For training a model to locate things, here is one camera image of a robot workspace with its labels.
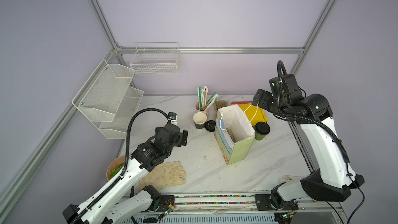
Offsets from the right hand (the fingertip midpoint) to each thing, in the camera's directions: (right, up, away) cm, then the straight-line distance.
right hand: (259, 99), depth 64 cm
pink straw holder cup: (-28, -4, +36) cm, 46 cm away
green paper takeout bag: (-5, -20, +31) cm, 37 cm away
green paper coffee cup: (+10, -21, +28) cm, 36 cm away
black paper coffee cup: (-26, -10, +33) cm, 44 cm away
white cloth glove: (+21, -41, +16) cm, 49 cm away
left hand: (-38, -15, +8) cm, 41 cm away
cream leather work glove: (-44, -39, +18) cm, 62 cm away
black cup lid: (+10, -15, +24) cm, 30 cm away
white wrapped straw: (-24, +4, +37) cm, 44 cm away
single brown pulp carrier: (-7, -18, +32) cm, 37 cm away
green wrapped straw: (-26, +3, +37) cm, 45 cm away
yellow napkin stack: (0, -6, +6) cm, 9 cm away
